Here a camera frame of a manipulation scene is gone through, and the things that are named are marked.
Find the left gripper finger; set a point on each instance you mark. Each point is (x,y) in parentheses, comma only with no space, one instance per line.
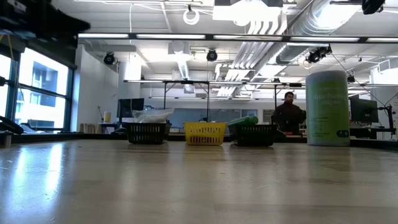
(73,23)
(62,39)

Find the green travel bottle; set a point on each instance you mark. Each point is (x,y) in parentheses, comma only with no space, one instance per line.
(244,121)

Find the large window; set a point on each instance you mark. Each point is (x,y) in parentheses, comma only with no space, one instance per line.
(43,77)

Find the black round spotlight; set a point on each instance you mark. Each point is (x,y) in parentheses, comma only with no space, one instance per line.
(109,59)
(211,55)

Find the small yellow container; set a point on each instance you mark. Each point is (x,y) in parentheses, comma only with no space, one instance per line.
(107,117)

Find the wooden blocks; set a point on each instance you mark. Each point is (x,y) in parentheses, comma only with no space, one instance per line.
(89,128)

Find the black computer monitor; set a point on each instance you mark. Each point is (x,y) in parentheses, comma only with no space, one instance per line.
(363,110)
(130,108)

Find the long white light strip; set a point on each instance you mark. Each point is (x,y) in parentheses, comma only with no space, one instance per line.
(171,36)

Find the green disinfecting wipes canister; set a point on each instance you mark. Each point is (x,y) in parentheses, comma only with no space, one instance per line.
(328,109)

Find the black slotted plastic basket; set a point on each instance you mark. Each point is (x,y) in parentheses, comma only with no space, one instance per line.
(253,135)
(147,133)

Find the person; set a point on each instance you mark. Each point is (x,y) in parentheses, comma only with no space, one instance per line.
(289,115)

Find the yellow slotted plastic basket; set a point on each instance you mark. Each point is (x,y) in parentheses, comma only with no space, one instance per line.
(204,133)

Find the black camera cluster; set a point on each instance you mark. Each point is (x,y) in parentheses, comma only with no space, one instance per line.
(317,55)

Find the small black camera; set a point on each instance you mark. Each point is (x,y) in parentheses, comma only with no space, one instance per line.
(350,79)

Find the black aluminium table frame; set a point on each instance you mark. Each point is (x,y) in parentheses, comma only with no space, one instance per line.
(46,137)

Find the black metal rig frame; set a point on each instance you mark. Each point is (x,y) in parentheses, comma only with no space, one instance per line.
(186,82)

